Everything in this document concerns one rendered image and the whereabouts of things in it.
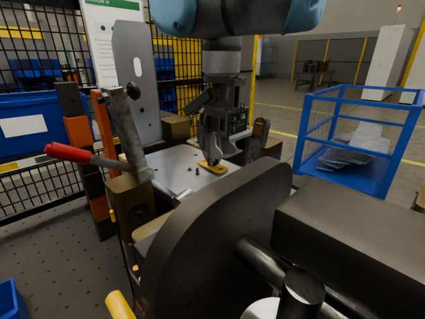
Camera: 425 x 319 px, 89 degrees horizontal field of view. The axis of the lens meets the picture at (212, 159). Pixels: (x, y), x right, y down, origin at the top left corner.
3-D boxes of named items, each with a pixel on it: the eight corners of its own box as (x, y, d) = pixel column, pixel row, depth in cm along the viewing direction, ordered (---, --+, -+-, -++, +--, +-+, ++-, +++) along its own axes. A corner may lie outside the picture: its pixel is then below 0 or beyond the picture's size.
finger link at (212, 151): (216, 176, 49) (219, 137, 45) (199, 168, 53) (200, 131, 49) (226, 173, 51) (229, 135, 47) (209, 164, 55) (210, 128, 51)
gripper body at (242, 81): (224, 141, 44) (226, 78, 39) (196, 131, 49) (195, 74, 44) (247, 133, 49) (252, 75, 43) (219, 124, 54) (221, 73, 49)
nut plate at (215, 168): (229, 169, 54) (229, 164, 53) (218, 174, 51) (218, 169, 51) (206, 159, 59) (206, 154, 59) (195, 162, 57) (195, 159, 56)
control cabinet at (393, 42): (375, 93, 822) (398, 16, 718) (392, 95, 788) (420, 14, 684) (358, 102, 667) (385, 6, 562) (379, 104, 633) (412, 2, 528)
